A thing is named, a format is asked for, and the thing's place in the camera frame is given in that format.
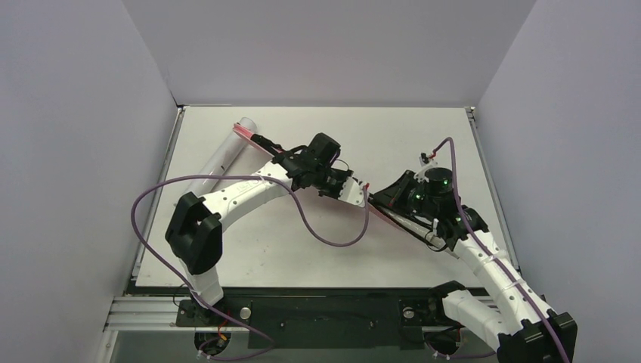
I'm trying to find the pink racket cover bag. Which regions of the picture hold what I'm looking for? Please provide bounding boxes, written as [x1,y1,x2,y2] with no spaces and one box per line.
[233,123,442,250]

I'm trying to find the white shuttlecock tube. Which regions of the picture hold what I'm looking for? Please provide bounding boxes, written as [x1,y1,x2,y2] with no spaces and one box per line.
[184,131,247,197]

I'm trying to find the pink badminton racket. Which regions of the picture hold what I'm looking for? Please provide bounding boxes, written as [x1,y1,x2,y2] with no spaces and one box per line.
[392,216,457,259]

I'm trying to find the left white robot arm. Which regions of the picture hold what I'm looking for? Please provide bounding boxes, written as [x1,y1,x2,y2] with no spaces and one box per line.
[165,133,364,325]

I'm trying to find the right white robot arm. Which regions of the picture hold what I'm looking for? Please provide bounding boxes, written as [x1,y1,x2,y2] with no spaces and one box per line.
[369,167,578,362]

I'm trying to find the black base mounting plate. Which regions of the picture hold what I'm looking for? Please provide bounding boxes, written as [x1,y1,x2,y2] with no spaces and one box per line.
[125,280,502,352]

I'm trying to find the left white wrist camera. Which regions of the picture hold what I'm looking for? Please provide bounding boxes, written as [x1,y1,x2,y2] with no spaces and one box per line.
[338,176,369,208]

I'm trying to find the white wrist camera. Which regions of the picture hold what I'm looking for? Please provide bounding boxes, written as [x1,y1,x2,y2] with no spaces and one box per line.
[338,176,369,208]
[413,152,438,182]

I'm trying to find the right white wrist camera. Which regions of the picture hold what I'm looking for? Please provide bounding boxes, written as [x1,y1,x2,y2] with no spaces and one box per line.
[413,152,438,182]

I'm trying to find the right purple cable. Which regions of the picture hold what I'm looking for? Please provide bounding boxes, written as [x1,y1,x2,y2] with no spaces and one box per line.
[426,137,572,363]

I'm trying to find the purple cable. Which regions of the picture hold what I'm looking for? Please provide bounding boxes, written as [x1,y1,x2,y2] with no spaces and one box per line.
[426,137,572,363]
[130,175,372,361]

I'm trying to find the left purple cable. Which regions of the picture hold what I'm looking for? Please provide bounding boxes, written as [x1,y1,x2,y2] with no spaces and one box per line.
[130,175,372,361]

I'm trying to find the aluminium frame rail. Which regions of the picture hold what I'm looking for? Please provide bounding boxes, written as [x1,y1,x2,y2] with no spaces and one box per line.
[102,295,502,333]

